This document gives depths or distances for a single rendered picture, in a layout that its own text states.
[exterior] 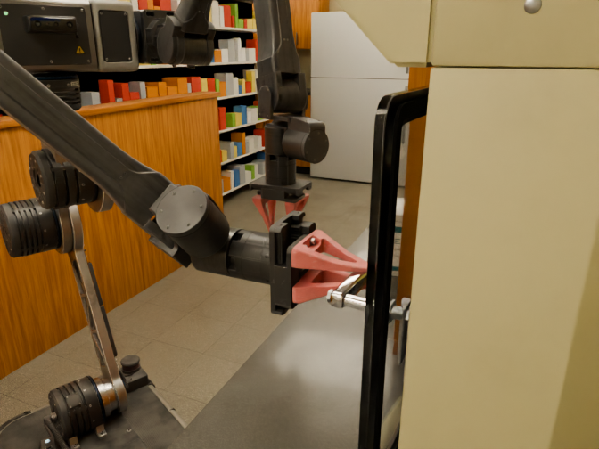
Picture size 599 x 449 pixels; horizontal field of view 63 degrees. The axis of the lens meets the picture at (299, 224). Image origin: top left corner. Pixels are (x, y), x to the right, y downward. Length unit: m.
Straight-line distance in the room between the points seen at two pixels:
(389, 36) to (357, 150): 5.21
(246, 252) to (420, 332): 0.22
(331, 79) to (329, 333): 4.79
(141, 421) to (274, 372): 1.10
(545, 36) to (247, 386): 0.62
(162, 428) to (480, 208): 1.58
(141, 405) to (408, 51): 1.72
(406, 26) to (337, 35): 5.20
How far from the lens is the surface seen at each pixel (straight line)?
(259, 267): 0.53
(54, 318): 2.81
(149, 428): 1.83
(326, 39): 5.58
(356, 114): 5.50
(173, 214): 0.51
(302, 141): 0.81
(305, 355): 0.85
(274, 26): 0.88
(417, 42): 0.34
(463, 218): 0.35
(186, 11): 1.13
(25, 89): 0.60
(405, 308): 0.44
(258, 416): 0.74
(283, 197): 0.88
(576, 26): 0.34
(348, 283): 0.48
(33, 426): 1.98
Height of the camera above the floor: 1.42
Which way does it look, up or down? 20 degrees down
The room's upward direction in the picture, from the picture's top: straight up
